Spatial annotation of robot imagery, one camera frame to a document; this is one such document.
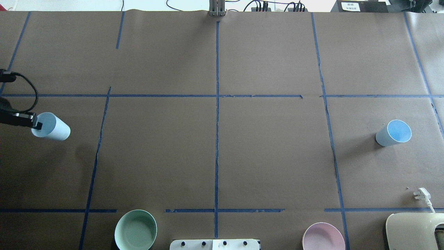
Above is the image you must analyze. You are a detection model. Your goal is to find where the black power supply box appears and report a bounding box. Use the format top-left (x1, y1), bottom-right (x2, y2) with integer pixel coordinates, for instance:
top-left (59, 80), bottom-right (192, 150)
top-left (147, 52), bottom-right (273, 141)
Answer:
top-left (330, 0), bottom-right (389, 13)

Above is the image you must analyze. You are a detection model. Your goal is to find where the cream toaster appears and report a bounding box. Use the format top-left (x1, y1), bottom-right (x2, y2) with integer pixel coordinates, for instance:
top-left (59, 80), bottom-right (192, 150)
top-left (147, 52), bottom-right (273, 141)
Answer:
top-left (385, 212), bottom-right (444, 250)

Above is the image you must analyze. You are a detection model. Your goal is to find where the green bowl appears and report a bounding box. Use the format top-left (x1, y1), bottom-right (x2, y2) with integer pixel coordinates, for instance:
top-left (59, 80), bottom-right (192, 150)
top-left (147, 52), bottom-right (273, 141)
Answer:
top-left (114, 209), bottom-right (157, 250)

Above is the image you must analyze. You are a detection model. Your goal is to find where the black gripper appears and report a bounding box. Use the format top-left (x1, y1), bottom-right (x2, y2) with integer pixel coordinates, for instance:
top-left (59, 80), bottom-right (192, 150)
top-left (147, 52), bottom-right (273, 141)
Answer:
top-left (0, 111), bottom-right (43, 130)

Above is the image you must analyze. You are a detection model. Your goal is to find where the white toaster plug cable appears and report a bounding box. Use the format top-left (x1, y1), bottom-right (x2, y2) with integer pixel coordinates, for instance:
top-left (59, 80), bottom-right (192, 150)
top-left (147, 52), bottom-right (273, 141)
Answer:
top-left (413, 187), bottom-right (436, 213)

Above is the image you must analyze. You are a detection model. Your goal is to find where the pink bowl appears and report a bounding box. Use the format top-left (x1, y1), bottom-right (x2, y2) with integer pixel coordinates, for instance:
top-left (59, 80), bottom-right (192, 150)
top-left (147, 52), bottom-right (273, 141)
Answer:
top-left (301, 223), bottom-right (346, 250)

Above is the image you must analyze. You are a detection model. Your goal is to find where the light blue cup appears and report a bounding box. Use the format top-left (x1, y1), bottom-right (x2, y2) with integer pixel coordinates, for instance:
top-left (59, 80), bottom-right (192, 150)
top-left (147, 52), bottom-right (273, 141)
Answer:
top-left (31, 112), bottom-right (71, 141)
top-left (375, 120), bottom-right (412, 147)

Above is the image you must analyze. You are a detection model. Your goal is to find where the aluminium frame post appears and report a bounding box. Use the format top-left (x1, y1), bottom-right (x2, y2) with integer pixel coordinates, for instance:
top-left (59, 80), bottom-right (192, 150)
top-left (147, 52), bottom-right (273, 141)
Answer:
top-left (209, 0), bottom-right (227, 16)

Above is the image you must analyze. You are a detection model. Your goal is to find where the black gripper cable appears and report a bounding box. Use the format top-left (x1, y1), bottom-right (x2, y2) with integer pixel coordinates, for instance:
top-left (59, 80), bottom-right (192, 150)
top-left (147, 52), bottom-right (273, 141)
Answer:
top-left (0, 69), bottom-right (39, 114)

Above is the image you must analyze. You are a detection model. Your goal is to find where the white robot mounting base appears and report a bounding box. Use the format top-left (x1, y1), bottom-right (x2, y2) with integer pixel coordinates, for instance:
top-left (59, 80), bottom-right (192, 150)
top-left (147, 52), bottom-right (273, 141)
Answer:
top-left (169, 239), bottom-right (261, 250)

